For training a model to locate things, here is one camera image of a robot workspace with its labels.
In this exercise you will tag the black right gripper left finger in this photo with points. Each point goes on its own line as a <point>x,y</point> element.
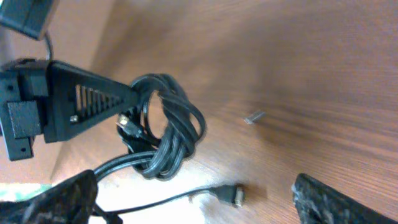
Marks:
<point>69,202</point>

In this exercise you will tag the small silver screw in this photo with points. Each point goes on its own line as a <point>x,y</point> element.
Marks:
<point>251,119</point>

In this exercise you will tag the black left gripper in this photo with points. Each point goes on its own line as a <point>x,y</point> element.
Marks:
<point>77,101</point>

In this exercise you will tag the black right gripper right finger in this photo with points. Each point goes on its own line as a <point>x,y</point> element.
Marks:
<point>317,202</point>

